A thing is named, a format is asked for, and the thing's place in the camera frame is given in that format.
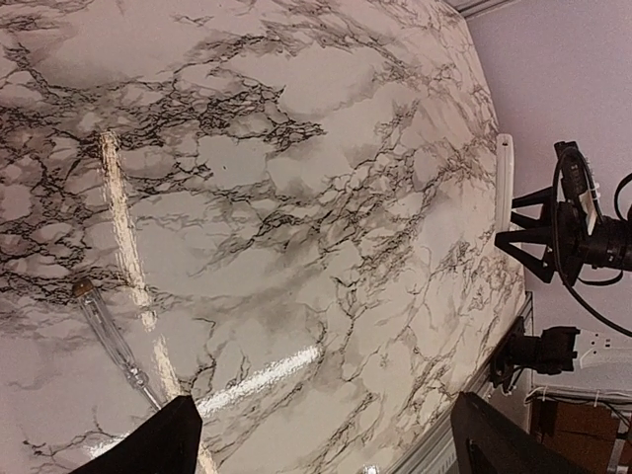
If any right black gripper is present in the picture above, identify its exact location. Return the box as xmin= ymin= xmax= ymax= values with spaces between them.
xmin=495 ymin=187 xmax=631 ymax=283

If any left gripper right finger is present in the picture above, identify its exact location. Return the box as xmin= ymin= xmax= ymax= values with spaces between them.
xmin=450 ymin=392 xmax=587 ymax=474

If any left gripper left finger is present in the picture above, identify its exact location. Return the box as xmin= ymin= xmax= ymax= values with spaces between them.
xmin=91 ymin=395 xmax=202 ymax=474

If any white remote control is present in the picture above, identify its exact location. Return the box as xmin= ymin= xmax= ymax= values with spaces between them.
xmin=495 ymin=133 xmax=514 ymax=232

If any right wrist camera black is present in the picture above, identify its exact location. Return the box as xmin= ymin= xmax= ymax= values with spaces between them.
xmin=554 ymin=141 xmax=589 ymax=207

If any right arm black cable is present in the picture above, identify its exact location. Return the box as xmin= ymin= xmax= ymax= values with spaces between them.
xmin=551 ymin=145 xmax=632 ymax=340

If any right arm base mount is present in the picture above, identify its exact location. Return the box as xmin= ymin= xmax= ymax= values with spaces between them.
xmin=489 ymin=317 xmax=581 ymax=394

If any clear handle screwdriver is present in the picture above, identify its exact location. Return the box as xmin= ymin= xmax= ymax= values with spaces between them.
xmin=72 ymin=278 xmax=162 ymax=411

